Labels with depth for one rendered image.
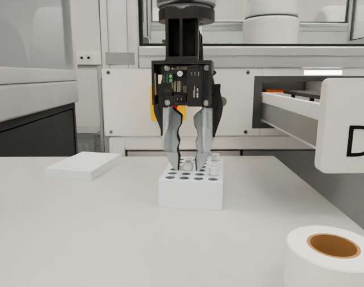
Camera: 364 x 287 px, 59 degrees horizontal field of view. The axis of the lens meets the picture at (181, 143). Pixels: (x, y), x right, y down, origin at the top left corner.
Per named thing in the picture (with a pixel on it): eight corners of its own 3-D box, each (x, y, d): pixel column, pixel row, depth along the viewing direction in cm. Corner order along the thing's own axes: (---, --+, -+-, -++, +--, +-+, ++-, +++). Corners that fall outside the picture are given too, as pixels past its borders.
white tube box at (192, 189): (222, 210, 42) (223, 182, 41) (158, 207, 43) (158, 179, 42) (223, 180, 54) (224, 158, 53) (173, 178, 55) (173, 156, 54)
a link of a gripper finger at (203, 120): (192, 181, 42) (185, 110, 40) (196, 168, 47) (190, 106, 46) (216, 180, 41) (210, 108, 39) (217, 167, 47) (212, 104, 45)
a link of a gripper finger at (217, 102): (191, 139, 45) (184, 76, 43) (192, 136, 47) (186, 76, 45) (225, 136, 44) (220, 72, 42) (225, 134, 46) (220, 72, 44)
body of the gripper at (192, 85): (149, 110, 39) (147, 3, 36) (163, 104, 47) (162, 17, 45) (213, 111, 38) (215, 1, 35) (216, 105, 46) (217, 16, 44)
